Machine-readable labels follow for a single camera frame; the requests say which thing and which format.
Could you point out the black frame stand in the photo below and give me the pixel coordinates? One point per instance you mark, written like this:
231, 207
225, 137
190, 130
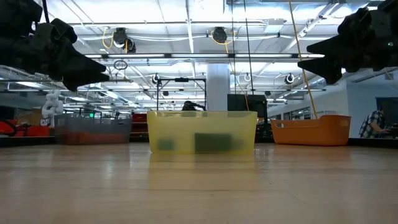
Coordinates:
182, 79

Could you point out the orange plastic bin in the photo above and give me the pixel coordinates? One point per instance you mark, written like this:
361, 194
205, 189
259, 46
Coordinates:
311, 133

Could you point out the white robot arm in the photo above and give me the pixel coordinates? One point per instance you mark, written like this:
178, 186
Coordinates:
51, 107

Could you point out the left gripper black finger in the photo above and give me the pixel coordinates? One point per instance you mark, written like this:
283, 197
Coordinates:
81, 62
81, 81

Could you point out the blue toy building block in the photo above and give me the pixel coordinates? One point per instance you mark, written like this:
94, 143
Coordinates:
213, 142

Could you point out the person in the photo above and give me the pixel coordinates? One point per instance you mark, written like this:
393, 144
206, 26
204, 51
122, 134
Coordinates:
373, 124

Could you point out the red storage container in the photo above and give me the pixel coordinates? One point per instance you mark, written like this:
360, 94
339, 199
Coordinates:
34, 130

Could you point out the black aluminium table frame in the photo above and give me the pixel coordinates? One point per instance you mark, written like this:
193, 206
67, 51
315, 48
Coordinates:
25, 141

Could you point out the black monitor screen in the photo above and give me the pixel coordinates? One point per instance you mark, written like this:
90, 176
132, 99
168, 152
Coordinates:
248, 104

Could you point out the black background robot arm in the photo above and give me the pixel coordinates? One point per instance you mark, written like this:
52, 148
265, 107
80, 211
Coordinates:
188, 106

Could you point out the yellow translucent plastic bin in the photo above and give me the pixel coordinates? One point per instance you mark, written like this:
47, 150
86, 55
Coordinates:
186, 130

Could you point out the white building column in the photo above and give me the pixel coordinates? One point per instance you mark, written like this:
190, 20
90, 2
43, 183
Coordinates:
217, 87

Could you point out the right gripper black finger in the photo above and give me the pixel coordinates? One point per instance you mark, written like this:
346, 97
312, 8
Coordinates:
329, 48
329, 68

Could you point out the grey translucent plastic bin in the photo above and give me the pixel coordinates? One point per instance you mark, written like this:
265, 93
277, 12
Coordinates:
93, 124

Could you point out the long ceiling light strip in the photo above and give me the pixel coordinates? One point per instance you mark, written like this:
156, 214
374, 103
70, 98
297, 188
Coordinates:
199, 56

